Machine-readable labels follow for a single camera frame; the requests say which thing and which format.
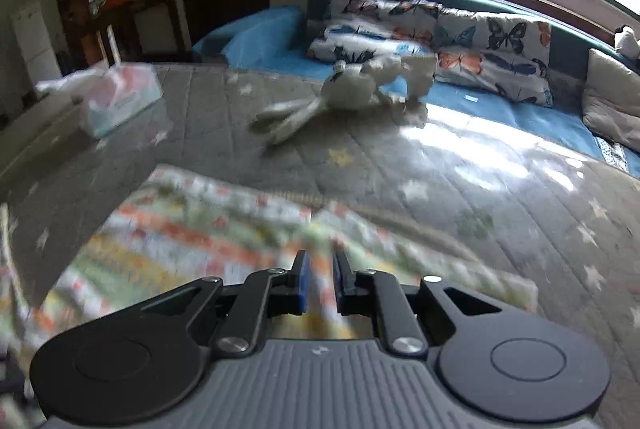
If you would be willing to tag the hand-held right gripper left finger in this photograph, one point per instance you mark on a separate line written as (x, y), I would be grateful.
(301, 285)

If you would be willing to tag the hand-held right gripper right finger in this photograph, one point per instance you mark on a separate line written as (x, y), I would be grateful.
(341, 283)

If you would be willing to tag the colourful patterned cloth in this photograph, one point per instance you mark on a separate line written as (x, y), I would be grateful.
(200, 229)

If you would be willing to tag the grey star quilted mat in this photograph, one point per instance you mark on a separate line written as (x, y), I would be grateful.
(450, 189)

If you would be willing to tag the white plush rabbit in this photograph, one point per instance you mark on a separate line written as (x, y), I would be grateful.
(350, 86)

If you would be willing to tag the butterfly print pillow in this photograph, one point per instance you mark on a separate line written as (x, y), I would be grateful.
(350, 44)
(495, 54)
(570, 44)
(385, 11)

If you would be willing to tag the blue sofa sheet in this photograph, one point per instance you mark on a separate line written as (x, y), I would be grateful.
(540, 119)

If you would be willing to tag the tissue pack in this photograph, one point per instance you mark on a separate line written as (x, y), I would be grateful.
(120, 99)

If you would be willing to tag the beige cushion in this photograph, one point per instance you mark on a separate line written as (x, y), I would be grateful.
(615, 99)

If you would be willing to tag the small plush toy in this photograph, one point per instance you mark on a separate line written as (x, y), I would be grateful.
(627, 41)

